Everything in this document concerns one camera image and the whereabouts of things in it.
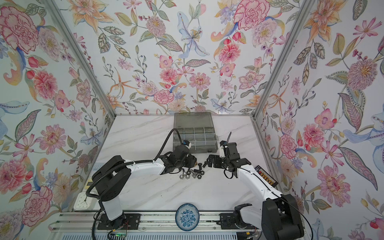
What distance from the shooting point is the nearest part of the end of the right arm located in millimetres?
618

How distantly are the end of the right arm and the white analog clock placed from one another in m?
0.65

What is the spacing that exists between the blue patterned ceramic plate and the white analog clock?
0.45 metres

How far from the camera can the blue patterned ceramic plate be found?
0.73 meters

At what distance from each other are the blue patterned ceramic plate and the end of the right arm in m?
0.23

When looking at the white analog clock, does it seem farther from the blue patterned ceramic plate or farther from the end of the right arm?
the end of the right arm

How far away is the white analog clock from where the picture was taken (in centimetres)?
78
